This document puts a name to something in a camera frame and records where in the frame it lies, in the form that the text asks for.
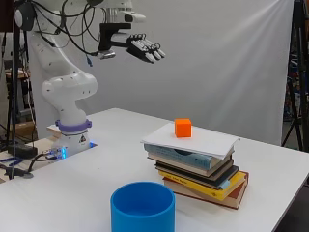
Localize black book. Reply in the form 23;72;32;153
154;161;240;190

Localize pale blue hardcover book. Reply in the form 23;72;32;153
143;143;236;171

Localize dark brown book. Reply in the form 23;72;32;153
147;154;236;182

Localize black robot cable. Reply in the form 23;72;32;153
30;0;107;68

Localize black tripod stand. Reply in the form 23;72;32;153
281;0;309;153

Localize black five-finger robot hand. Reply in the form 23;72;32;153
98;22;167;64

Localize black power adapter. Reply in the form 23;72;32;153
7;144;39;160

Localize blue round tub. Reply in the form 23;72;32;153
109;181;177;232

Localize black light stand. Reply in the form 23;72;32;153
6;18;35;180

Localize yellow book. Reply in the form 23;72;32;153
157;169;247;201

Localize orange cube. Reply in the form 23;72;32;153
174;118;193;139

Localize cardboard box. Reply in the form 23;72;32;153
9;121;37;140

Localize white hanging backdrop sheet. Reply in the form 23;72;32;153
27;0;295;147

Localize red-brown hardcover book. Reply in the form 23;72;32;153
163;171;250;211

